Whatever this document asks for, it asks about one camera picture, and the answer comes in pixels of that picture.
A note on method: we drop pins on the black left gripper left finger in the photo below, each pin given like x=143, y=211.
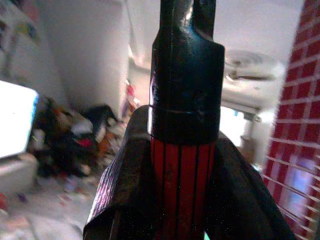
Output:
x=117, y=180

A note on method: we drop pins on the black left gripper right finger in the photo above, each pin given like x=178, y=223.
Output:
x=240, y=190

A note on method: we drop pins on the pile of dark clothes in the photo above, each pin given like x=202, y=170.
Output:
x=72, y=140

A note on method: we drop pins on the red checkered cloth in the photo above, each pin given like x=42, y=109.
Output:
x=296, y=120

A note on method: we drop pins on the white round washing machine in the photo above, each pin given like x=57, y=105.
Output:
x=250, y=77

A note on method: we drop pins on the white refrigerator with magnets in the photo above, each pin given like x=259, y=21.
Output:
x=17, y=42

